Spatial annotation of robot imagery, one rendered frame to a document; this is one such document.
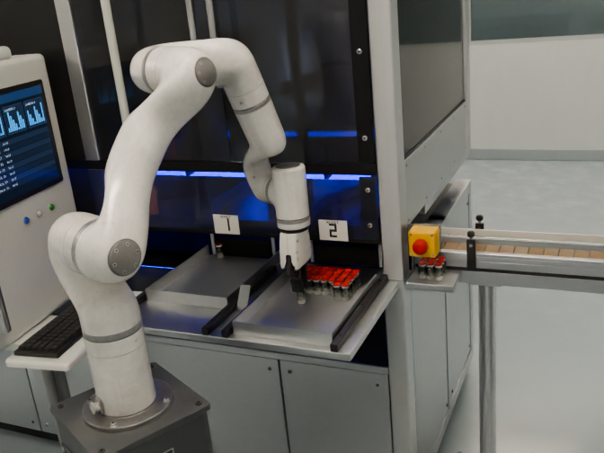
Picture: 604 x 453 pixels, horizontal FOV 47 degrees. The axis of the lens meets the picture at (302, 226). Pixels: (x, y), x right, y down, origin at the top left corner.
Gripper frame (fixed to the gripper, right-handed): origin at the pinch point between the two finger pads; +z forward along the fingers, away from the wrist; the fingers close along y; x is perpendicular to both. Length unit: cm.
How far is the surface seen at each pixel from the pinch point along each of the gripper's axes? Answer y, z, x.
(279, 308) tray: 4.7, 5.8, -4.5
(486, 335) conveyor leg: -33, 28, 42
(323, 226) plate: -18.0, -8.9, 0.1
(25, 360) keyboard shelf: 34, 14, -66
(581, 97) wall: -478, 39, 47
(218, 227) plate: -17.9, -6.8, -33.7
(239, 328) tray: 19.6, 4.3, -7.9
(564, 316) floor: -180, 94, 55
